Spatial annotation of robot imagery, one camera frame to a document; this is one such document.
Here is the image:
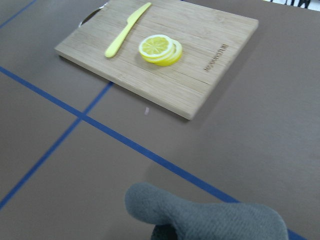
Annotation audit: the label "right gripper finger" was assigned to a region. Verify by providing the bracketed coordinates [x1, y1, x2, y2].
[150, 224, 178, 240]

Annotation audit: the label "grey wiping cloth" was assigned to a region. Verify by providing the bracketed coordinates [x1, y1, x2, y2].
[124, 182, 289, 240]

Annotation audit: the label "yellow lemon slices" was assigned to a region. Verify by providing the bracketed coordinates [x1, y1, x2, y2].
[138, 34, 183, 67]

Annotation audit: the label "bamboo cutting board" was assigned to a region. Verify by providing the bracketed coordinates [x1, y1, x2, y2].
[55, 0, 259, 120]

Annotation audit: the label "yellow plastic knife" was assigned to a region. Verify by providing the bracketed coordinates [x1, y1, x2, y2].
[104, 2, 152, 58]

